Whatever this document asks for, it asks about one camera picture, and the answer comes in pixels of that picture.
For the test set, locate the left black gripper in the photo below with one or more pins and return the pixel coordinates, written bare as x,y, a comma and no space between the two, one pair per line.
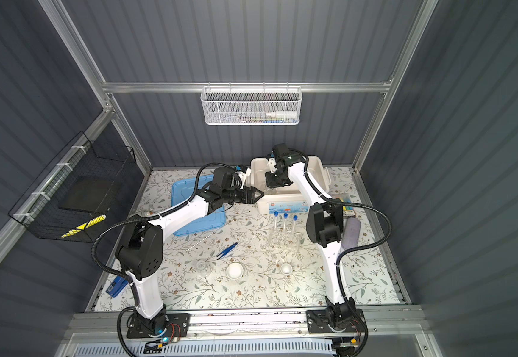
249,191

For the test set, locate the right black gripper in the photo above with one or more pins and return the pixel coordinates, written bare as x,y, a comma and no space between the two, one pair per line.
271,183

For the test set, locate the white plastic storage bin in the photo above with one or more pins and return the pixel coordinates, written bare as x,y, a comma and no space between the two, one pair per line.
289,198

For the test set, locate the clear plastic test tube rack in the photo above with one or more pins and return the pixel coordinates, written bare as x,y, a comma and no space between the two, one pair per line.
283,254

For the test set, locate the small clear glass beaker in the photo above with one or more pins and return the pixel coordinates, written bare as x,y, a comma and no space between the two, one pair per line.
202,266

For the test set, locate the small white crucible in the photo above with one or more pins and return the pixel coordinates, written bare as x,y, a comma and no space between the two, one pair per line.
286,269

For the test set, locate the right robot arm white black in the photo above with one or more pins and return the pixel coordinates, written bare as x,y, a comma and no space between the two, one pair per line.
324,226

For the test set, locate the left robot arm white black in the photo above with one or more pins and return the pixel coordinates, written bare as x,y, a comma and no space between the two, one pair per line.
141,252

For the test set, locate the white tube in mesh basket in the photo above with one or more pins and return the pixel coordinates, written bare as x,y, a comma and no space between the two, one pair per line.
283,115

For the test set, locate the blue plastic bin lid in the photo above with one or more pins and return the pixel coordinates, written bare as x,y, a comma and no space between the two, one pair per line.
193,219

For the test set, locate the blue plastic tweezers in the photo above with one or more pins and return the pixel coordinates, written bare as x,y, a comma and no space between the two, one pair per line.
226,251

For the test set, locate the colourful marker pack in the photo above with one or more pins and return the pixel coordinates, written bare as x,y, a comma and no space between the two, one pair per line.
347,210

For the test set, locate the black pad in basket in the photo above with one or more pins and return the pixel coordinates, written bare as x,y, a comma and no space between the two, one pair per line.
92,195

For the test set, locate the yellow black striped tape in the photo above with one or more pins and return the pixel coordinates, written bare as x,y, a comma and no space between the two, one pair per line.
84,226

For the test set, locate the white wire mesh basket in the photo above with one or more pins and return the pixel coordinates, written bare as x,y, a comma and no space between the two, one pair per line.
237,108

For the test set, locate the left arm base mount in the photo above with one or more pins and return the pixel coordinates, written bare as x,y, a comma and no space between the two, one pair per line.
162,326

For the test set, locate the black wire mesh basket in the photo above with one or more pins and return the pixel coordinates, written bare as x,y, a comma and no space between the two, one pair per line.
38,211

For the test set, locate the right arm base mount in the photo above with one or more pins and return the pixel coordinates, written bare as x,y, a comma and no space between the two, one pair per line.
334,319

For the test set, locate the aluminium rail front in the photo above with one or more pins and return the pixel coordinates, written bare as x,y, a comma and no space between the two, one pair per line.
265,323

